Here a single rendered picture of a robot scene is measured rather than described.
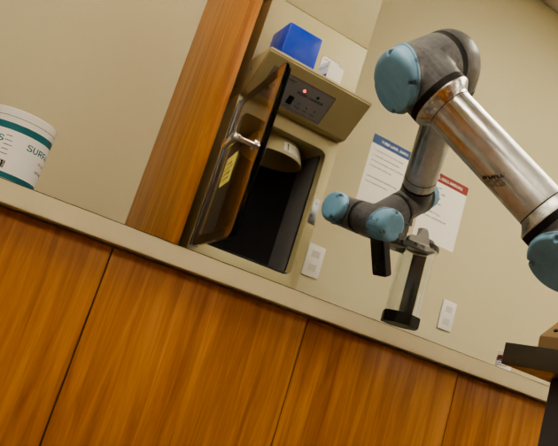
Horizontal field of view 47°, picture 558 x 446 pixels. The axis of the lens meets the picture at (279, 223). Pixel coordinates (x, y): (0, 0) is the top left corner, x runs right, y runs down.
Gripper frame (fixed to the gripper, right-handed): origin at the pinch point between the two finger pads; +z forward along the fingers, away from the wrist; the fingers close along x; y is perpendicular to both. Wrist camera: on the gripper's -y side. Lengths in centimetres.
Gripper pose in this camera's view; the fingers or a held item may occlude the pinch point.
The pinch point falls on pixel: (416, 252)
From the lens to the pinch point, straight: 175.6
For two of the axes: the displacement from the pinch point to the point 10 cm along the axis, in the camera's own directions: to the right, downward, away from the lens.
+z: 7.2, 2.9, 6.3
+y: 2.3, -9.6, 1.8
